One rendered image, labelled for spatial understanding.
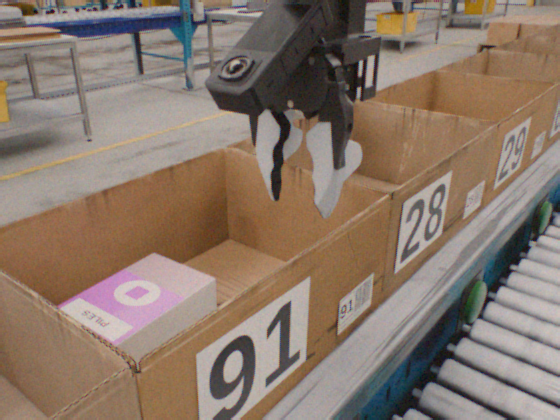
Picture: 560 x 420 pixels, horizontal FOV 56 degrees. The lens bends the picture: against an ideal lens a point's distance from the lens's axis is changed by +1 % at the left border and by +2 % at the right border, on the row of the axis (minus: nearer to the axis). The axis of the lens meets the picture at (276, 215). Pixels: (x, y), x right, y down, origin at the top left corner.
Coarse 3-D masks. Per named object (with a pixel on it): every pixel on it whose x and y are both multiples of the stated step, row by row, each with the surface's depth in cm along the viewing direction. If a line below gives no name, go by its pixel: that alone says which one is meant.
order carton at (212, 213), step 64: (128, 192) 69; (192, 192) 78; (256, 192) 80; (384, 192) 65; (0, 256) 57; (64, 256) 64; (128, 256) 72; (192, 256) 82; (256, 256) 82; (320, 256) 54; (384, 256) 69; (320, 320) 59; (192, 384) 43
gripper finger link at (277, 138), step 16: (272, 112) 46; (288, 112) 48; (272, 128) 46; (288, 128) 46; (256, 144) 48; (272, 144) 47; (288, 144) 50; (272, 160) 47; (272, 176) 49; (272, 192) 49
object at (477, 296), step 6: (480, 282) 84; (474, 288) 83; (480, 288) 83; (486, 288) 85; (474, 294) 82; (480, 294) 83; (468, 300) 82; (474, 300) 82; (480, 300) 84; (468, 306) 82; (474, 306) 82; (480, 306) 85; (468, 312) 82; (474, 312) 83; (468, 318) 83; (474, 318) 84
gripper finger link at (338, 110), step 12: (336, 84) 40; (336, 96) 41; (324, 108) 42; (336, 108) 41; (348, 108) 41; (324, 120) 42; (336, 120) 41; (348, 120) 41; (336, 132) 42; (348, 132) 42; (336, 144) 42; (336, 156) 43; (336, 168) 43
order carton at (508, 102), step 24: (432, 72) 134; (456, 72) 132; (384, 96) 117; (408, 96) 127; (432, 96) 138; (456, 96) 134; (480, 96) 130; (504, 96) 127; (528, 96) 124; (552, 96) 117; (504, 120) 94; (528, 144) 113
